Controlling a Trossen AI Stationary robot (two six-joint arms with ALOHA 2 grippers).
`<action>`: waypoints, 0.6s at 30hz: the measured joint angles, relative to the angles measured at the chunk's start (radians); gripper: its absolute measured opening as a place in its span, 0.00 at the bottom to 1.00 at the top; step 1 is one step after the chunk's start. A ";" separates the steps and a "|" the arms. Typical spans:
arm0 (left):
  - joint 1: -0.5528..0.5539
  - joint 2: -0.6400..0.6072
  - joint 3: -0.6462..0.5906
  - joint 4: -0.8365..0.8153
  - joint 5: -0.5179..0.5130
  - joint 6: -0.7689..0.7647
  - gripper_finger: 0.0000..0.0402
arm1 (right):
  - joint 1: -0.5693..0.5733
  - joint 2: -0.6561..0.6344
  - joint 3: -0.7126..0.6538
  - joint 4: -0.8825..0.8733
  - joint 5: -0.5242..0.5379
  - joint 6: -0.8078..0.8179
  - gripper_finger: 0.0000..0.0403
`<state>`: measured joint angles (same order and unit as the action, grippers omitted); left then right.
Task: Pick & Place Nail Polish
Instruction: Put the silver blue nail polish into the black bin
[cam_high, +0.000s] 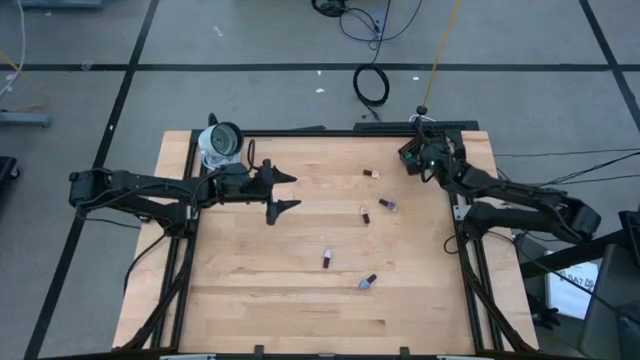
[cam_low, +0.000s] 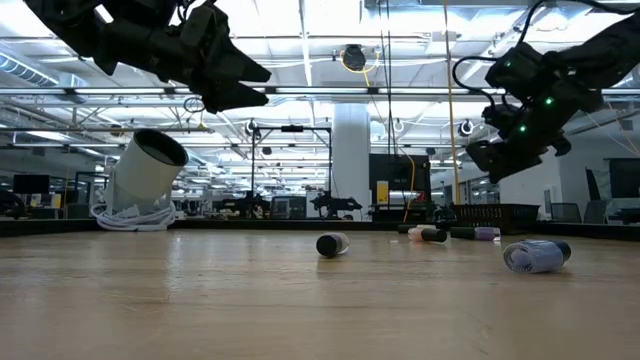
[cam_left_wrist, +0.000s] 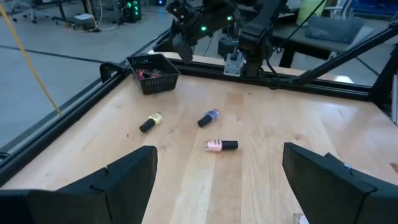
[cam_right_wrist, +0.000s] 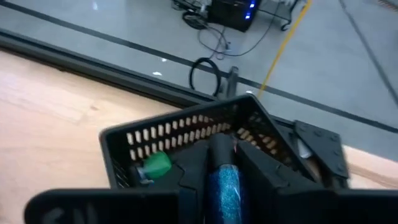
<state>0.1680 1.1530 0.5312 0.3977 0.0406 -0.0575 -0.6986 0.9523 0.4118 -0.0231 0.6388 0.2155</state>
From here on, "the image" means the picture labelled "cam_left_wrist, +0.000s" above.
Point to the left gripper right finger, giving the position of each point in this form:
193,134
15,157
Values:
335,199

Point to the black plastic basket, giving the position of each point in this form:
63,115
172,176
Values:
158,85

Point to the yellow nail polish bottle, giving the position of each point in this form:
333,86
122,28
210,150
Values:
152,122

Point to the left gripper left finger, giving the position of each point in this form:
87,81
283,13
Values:
118,199

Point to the black computer tower green lights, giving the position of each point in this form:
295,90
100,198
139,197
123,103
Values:
132,9

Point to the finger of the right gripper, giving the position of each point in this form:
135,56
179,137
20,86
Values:
184,48

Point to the black table frame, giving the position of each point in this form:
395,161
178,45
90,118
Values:
202,69

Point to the blue storage bin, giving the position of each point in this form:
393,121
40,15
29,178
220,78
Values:
373,7

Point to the grey padded chair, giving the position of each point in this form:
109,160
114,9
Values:
334,29

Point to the grey metal mounting bracket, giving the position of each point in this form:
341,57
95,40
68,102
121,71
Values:
234,65

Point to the grey equipment cart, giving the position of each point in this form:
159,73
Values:
82,20

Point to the coral nail polish bottle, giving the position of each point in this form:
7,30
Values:
141,74

